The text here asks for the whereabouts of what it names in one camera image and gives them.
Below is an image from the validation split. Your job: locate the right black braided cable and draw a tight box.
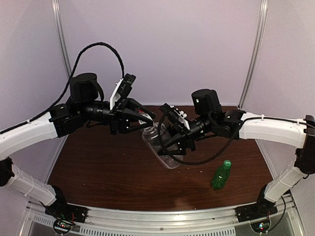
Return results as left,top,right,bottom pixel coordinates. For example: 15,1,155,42
157,113,234,165

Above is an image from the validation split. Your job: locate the left black braided cable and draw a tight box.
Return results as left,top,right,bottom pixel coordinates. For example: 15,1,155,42
31,42,125,121

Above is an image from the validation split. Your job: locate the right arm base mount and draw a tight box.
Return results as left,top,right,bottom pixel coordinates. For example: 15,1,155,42
235,185,278,222

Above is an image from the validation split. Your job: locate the left aluminium frame post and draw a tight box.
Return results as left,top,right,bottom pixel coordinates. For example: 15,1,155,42
52,0,72,77

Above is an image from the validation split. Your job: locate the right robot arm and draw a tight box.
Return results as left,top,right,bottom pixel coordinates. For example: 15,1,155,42
157,89,315,217

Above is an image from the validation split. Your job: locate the clear plastic bottle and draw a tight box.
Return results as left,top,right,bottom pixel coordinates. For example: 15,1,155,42
142,122,184,169

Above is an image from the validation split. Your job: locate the left circuit board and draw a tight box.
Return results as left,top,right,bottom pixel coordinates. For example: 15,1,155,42
53,219,73,234

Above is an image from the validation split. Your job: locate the aluminium frame post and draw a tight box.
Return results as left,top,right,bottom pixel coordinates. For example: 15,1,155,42
52,0,72,77
238,0,268,109

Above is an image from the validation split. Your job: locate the circuit board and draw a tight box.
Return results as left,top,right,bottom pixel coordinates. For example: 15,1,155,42
53,219,73,234
251,219,271,234

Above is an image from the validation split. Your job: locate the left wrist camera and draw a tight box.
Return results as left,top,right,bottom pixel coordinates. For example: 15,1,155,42
109,73,136,110

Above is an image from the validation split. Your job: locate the black braided cable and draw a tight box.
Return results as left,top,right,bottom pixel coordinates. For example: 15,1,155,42
31,42,125,121
157,113,234,165

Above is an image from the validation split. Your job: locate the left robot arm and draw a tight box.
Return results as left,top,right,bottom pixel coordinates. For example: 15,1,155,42
0,73,156,218

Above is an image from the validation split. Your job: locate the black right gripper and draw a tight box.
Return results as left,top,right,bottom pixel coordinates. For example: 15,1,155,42
152,113,214,155

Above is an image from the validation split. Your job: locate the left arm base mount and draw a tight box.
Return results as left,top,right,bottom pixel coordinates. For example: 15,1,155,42
43,185,88,223

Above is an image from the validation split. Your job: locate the front aluminium rail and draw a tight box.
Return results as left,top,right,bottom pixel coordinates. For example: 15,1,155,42
18,194,306,236

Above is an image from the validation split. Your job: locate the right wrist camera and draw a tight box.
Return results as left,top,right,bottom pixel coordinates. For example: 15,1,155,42
159,103,190,130

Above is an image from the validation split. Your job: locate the right circuit board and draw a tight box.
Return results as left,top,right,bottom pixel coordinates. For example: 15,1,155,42
251,219,271,234

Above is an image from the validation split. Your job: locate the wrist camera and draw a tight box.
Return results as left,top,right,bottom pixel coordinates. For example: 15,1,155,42
109,73,136,110
159,103,190,130

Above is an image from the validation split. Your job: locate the green plastic bottle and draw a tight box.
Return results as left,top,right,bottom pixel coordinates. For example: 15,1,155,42
211,165,231,189

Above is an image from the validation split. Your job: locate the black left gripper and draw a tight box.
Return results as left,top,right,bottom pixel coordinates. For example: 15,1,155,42
78,95,156,135

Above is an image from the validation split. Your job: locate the right aluminium frame post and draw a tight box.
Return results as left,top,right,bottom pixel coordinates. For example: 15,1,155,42
238,0,268,109

